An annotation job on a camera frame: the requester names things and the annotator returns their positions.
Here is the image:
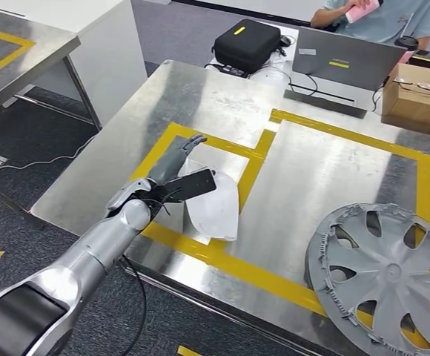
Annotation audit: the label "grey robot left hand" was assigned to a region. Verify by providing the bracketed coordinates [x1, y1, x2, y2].
[146, 133, 208, 187]

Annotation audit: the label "person's hand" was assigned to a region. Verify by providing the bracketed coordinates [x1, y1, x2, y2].
[342, 0, 372, 12]

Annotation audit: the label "pink item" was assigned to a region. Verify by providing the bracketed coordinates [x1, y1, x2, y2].
[344, 0, 381, 24]

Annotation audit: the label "white curved car part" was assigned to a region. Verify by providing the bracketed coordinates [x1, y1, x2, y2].
[177, 156, 240, 243]

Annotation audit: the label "steel workbench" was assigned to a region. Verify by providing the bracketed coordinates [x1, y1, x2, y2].
[30, 59, 430, 356]

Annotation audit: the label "yellow tape small rectangle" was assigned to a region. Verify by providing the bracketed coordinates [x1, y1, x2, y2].
[129, 122, 277, 247]

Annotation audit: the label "grey laptop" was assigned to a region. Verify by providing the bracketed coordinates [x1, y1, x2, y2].
[284, 27, 409, 120]

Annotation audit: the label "person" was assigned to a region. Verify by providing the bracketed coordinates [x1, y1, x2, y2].
[310, 0, 430, 50]

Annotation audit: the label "pink bottle with black lid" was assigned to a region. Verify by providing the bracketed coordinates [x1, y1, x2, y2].
[394, 35, 420, 65]

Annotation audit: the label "black device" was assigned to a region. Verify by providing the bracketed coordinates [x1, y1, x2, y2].
[407, 49, 430, 71]

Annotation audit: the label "white desk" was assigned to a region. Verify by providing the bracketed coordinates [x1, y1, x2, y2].
[204, 19, 430, 119]

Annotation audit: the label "eyeglasses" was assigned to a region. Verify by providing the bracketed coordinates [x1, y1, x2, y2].
[392, 77, 430, 96]

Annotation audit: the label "white cabinet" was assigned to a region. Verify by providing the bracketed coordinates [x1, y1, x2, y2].
[0, 0, 149, 126]

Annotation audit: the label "brown cardboard box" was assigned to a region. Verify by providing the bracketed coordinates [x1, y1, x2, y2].
[381, 62, 430, 137]

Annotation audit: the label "yellow tape large rectangle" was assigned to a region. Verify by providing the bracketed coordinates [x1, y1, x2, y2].
[200, 108, 430, 351]

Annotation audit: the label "black zipper case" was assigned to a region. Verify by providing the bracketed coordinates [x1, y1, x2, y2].
[212, 19, 281, 75]

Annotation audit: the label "steel table with yellow tape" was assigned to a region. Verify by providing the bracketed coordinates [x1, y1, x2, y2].
[0, 5, 103, 131]

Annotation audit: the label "grey wheel hubcap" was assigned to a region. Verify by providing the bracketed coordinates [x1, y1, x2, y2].
[305, 202, 430, 356]

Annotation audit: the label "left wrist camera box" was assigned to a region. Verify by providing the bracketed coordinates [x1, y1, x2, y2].
[140, 168, 218, 205]

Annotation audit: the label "black laptop cable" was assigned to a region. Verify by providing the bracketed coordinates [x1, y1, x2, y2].
[288, 72, 318, 96]

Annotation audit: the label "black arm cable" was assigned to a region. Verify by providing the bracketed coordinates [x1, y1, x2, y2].
[120, 254, 148, 356]

